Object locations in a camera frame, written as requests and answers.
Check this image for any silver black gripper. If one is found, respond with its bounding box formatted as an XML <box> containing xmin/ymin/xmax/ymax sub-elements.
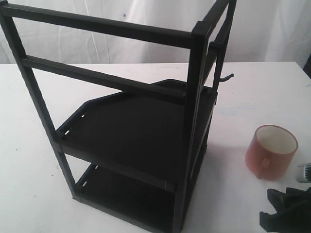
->
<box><xmin>259</xmin><ymin>163</ymin><xmax>311</xmax><ymax>233</ymax></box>

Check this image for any terracotta ceramic mug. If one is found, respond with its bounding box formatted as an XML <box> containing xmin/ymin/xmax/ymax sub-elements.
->
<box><xmin>245</xmin><ymin>125</ymin><xmax>298</xmax><ymax>181</ymax></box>

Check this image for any black rack hook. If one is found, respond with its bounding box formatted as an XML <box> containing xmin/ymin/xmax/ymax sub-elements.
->
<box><xmin>210</xmin><ymin>42</ymin><xmax>235</xmax><ymax>92</ymax></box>

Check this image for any black two-tier shelf rack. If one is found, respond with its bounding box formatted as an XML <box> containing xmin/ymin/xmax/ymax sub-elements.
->
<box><xmin>0</xmin><ymin>0</ymin><xmax>236</xmax><ymax>233</ymax></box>

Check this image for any white backdrop curtain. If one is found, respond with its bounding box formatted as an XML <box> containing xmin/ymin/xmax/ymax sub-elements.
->
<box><xmin>14</xmin><ymin>0</ymin><xmax>311</xmax><ymax>67</ymax></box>

